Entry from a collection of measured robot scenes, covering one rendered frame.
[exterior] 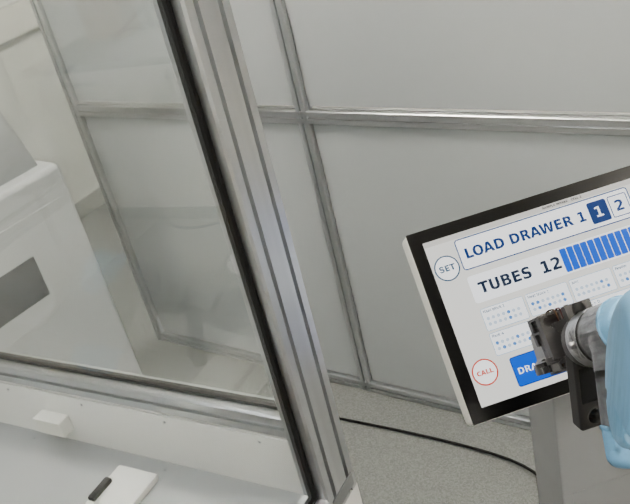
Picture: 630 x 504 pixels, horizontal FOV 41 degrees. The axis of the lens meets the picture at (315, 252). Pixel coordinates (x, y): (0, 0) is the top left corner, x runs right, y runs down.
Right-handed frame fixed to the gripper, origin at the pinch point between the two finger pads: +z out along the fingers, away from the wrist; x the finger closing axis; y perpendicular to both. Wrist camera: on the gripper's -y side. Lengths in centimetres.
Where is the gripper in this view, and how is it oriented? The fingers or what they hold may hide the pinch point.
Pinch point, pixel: (548, 366)
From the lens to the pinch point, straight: 132.2
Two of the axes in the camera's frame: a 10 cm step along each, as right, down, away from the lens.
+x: -9.5, 3.0, -1.0
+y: -3.1, -9.3, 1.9
